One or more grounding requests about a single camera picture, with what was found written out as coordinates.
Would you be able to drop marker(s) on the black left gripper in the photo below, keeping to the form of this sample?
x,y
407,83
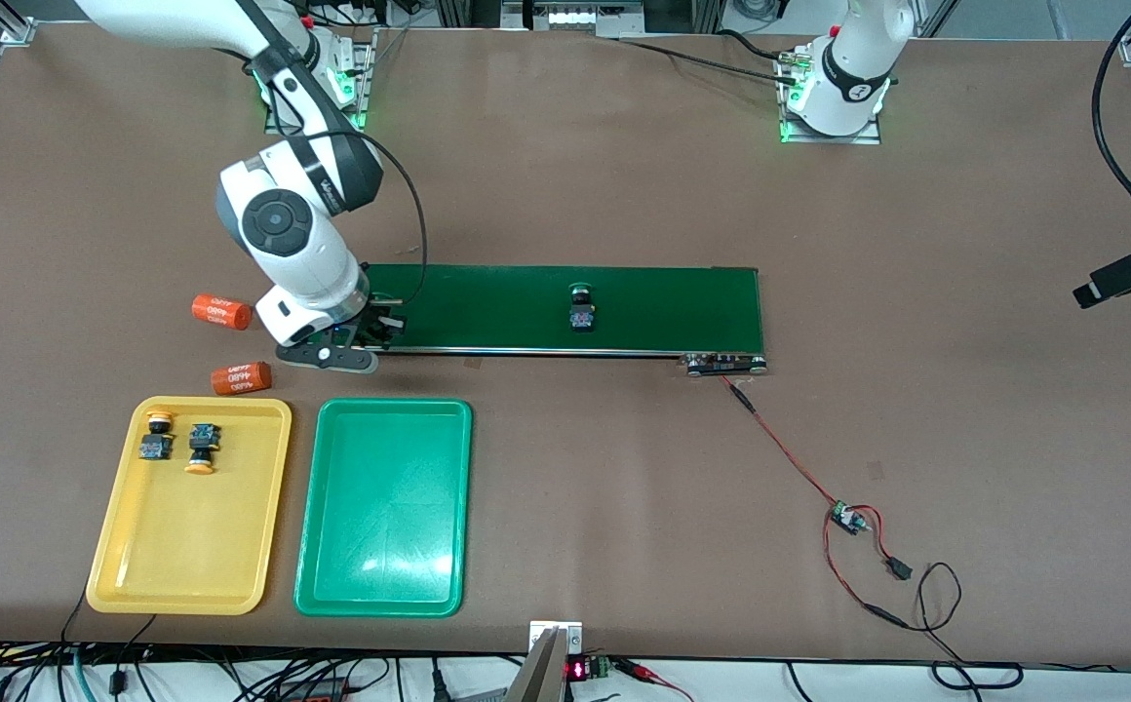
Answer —
x,y
1124,274

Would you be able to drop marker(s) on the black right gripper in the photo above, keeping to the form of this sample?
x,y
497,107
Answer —
x,y
377,323

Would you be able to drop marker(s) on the yellow push button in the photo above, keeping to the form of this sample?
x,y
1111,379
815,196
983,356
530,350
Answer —
x,y
201,450
156,447

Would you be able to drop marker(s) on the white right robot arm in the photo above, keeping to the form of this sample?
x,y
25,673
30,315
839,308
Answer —
x,y
292,253

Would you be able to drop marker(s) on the green belt conveyor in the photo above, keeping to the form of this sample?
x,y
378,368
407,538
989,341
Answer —
x,y
507,312

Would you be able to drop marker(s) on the green plastic tray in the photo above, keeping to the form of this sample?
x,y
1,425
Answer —
x,y
380,507

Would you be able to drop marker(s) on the yellow plastic tray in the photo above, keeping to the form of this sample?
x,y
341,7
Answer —
x,y
205,536

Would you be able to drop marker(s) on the small circuit board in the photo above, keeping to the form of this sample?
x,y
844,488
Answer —
x,y
848,518

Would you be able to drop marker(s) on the red digit display module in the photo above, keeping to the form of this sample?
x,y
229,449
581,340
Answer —
x,y
577,670

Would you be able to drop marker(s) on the red probe lead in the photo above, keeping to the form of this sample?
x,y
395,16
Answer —
x,y
643,671

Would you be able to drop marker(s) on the aluminium frame structure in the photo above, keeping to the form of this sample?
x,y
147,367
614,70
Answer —
x,y
575,15

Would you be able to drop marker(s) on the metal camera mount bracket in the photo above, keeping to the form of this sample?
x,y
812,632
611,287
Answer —
x,y
548,673

